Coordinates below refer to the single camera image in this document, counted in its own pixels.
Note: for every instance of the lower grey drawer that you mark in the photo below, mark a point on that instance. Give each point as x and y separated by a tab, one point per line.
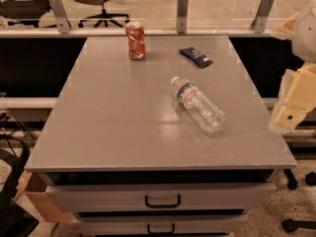
162	225

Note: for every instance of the cardboard box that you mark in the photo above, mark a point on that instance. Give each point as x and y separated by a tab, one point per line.
33	187

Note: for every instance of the left metal bracket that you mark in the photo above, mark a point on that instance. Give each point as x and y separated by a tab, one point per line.
61	19

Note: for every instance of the right metal bracket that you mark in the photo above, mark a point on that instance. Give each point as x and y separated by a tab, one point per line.
261	18

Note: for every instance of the grey drawer cabinet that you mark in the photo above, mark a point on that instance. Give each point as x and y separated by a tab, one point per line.
118	122

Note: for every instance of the upper grey drawer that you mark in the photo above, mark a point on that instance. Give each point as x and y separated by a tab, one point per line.
109	198

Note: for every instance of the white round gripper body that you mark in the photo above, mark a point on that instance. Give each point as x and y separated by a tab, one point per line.
306	34

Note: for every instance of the crushed orange soda can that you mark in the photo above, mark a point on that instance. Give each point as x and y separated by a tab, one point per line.
135	36

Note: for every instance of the dark office chair left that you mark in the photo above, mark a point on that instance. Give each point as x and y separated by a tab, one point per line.
25	12

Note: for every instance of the dark blue snack packet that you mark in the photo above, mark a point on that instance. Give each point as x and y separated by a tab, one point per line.
200	59

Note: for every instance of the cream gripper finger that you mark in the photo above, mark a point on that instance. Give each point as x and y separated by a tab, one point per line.
296	99
284	30

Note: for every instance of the grey drawer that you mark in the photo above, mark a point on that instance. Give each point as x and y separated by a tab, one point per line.
162	225
109	198

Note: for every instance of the black stand foot right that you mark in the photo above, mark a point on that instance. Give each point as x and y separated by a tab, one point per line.
290	225

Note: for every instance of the clear plastic water bottle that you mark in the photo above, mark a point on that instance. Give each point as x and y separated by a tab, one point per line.
206	113

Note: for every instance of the metal bracket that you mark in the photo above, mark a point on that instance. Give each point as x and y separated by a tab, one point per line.
61	19
182	16
261	18

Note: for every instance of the black equipment bottom left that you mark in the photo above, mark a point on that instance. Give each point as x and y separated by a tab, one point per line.
14	220

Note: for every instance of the middle metal bracket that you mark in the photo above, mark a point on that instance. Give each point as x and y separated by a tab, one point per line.
182	16

